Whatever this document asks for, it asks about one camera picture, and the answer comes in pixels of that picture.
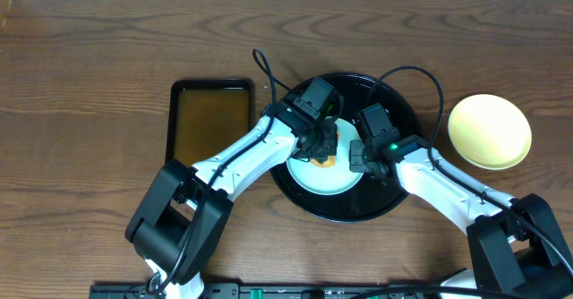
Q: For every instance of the round black tray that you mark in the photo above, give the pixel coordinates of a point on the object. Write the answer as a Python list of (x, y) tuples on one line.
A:
[(370, 197)]

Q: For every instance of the yellow plate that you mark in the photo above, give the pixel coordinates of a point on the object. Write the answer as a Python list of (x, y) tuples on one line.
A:
[(489, 132)]

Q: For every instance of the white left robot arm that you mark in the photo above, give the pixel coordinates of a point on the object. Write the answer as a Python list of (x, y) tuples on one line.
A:
[(180, 220)]

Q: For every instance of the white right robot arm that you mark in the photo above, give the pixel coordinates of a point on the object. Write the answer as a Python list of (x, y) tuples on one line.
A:
[(516, 245)]

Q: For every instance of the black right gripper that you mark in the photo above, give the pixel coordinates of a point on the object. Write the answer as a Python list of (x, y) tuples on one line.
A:
[(355, 164)]

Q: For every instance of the rectangular black water tray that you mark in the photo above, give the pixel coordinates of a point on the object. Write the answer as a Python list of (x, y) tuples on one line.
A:
[(206, 116)]

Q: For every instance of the orange green scrub sponge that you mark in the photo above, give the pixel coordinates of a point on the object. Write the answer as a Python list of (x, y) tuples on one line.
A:
[(324, 161)]

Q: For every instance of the mint plate with ketchup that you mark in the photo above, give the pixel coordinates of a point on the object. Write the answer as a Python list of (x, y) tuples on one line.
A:
[(334, 178)]

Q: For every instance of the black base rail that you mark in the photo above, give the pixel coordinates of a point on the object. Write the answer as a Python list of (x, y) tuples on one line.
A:
[(228, 290)]

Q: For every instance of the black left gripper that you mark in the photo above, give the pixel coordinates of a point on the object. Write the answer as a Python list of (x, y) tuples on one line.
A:
[(320, 144)]

